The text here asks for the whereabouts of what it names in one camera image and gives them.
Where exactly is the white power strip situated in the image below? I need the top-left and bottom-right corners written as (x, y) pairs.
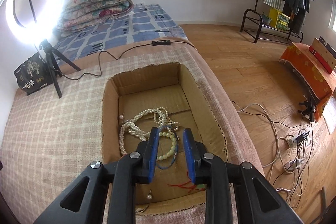
top-left (286, 132), bottom-right (309, 148)

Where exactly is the white ring light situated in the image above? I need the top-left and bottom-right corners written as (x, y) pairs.
top-left (5, 0), bottom-right (64, 46)

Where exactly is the small pearl necklace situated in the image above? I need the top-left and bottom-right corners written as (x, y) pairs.
top-left (128, 107), bottom-right (181, 132)

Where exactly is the window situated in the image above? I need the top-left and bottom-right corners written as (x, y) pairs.
top-left (329, 0), bottom-right (336, 32)

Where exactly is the black snack bag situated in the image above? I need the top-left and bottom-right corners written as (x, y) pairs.
top-left (14, 53), bottom-right (53, 96)

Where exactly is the black clothes rack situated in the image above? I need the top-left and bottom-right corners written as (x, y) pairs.
top-left (240, 0), bottom-right (314, 44)

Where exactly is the orange covered low table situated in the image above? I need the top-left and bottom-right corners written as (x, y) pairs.
top-left (280, 43), bottom-right (335, 122)

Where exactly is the green pot on rack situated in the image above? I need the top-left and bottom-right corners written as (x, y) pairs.
top-left (261, 13), bottom-right (272, 26)

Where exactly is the black power cable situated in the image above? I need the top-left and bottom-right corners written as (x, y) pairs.
top-left (61, 39), bottom-right (195, 81)

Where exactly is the blue patterned bed sheet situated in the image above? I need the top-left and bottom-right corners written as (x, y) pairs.
top-left (55, 4), bottom-right (187, 61)

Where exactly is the cardboard box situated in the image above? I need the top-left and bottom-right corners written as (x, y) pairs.
top-left (102, 63), bottom-right (228, 215)

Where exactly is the dark blue bangle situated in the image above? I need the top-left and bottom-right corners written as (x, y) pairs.
top-left (157, 125), bottom-right (179, 170)

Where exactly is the twisted pearl necklace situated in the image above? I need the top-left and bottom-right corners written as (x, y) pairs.
top-left (118, 118), bottom-right (150, 156)

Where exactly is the folded floral quilt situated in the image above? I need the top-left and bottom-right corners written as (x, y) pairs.
top-left (56, 0), bottom-right (134, 32)

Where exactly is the cream bead bracelet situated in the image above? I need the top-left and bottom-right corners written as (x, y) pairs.
top-left (156, 130), bottom-right (180, 161)

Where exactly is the yellow box on rack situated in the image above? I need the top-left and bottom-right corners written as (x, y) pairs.
top-left (268, 7), bottom-right (290, 31)

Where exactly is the black tripod stand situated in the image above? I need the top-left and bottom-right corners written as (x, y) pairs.
top-left (39, 40), bottom-right (81, 98)

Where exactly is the green jade pendant red cord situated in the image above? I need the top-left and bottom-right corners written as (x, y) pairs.
top-left (166, 169), bottom-right (206, 195)

